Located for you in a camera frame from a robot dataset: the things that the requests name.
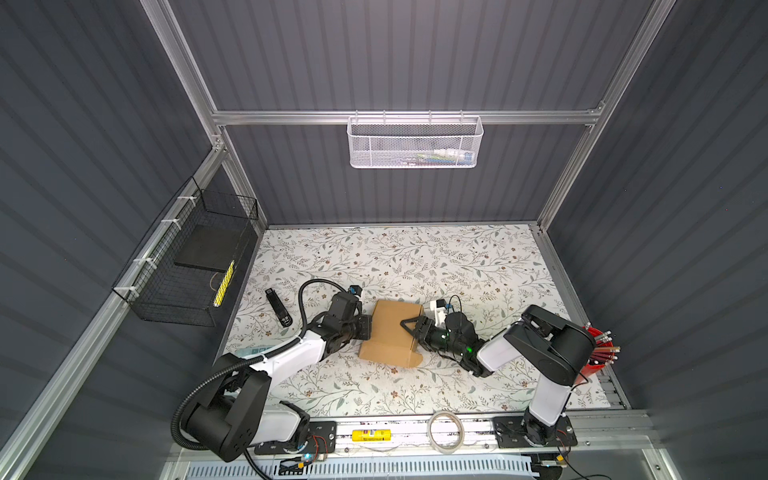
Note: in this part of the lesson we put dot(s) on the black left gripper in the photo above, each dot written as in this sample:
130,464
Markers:
364,322

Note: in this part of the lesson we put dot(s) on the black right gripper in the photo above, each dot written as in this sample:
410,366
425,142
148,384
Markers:
425,325

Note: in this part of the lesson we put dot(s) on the brown cardboard paper box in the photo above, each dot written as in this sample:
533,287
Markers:
390,343

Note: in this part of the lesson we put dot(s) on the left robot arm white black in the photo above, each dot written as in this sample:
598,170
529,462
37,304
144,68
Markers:
228,413

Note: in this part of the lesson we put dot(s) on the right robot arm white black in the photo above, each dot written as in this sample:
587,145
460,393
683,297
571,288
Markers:
558,348

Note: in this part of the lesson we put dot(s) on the black marker on table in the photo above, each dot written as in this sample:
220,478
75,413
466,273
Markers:
279,309

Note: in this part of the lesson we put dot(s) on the clear tape roll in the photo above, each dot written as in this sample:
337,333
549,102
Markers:
445,432

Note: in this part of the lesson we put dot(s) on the red pencil cup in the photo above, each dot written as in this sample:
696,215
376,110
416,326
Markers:
605,354

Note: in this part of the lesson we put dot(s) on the black flat pad in basket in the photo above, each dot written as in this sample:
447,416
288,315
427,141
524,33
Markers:
211,248

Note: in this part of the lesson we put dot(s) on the items in white basket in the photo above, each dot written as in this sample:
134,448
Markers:
441,158

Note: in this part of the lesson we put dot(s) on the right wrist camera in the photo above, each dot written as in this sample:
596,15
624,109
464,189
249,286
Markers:
439,311

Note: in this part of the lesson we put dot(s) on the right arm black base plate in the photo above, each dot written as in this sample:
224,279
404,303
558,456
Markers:
523,431

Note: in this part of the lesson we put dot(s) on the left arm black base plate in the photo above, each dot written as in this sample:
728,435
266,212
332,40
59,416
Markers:
317,437

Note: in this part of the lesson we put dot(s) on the black wire mesh basket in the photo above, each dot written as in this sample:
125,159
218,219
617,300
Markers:
158,291

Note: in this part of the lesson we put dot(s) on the white wire mesh basket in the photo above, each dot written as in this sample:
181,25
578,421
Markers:
379,142

